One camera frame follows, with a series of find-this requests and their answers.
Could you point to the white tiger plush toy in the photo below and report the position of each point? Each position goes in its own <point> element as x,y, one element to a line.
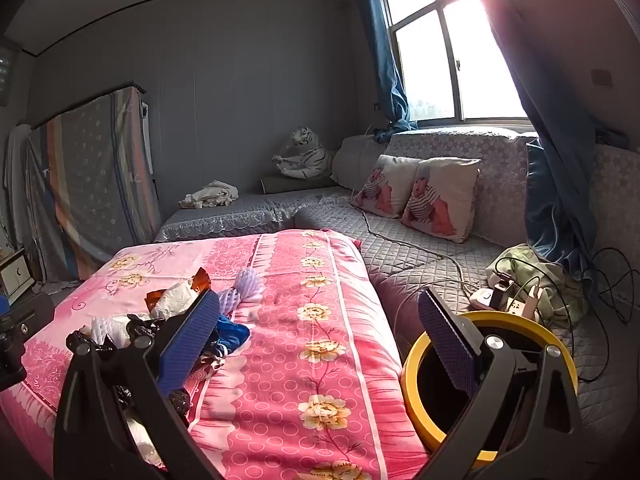
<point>310,157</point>

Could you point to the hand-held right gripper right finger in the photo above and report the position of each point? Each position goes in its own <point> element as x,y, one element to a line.
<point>447,345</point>

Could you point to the grey quilted sofa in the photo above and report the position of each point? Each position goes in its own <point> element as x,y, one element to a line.
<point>415,255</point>

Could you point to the orange wrapper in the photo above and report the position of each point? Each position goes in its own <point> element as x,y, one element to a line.
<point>201,280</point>

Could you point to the white hanging cloth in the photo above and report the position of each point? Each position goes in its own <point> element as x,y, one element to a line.
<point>17,170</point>

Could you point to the white crumpled cloth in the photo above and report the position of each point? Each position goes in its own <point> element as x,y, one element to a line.
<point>212,194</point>

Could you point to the white power strip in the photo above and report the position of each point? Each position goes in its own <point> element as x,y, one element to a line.
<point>482,300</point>

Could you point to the purple foam fruit net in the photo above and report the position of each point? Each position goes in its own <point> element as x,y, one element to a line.
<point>250,282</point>

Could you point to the window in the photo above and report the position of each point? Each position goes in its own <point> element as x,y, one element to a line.
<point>430,60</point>

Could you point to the grey cushion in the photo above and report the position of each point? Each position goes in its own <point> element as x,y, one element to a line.
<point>280,185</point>

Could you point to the narrow blue curtain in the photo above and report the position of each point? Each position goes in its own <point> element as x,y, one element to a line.
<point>385,60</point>

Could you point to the yellow rimmed trash bin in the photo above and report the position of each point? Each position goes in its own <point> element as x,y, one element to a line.
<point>411,390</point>

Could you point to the pink floral blanket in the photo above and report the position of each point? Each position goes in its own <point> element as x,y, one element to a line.
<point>300,340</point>

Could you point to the blue plastic bag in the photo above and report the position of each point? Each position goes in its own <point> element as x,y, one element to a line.
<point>232,332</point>

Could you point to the small white cabinet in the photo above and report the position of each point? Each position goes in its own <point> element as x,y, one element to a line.
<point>15,272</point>

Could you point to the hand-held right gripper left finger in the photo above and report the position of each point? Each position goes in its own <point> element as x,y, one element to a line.
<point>192,337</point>

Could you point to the striped sheet over furniture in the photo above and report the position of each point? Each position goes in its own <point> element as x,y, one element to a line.
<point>90,170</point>

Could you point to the black charger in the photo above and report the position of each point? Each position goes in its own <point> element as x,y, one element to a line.
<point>500,295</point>

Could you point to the baby print pillow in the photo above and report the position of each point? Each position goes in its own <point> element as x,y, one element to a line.
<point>385,185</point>
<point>440,200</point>

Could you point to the green cloth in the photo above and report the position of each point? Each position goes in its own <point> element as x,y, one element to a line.
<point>520,255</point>

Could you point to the blue clothing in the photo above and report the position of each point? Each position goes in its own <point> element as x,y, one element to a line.
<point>550,160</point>

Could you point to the white plug adapter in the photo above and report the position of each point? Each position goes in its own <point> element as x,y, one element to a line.
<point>531,302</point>

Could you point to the white foam fruit net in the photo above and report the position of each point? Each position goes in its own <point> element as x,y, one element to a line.
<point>107,330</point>

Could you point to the white plastic wrapper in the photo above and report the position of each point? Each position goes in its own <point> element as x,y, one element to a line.
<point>175,300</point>

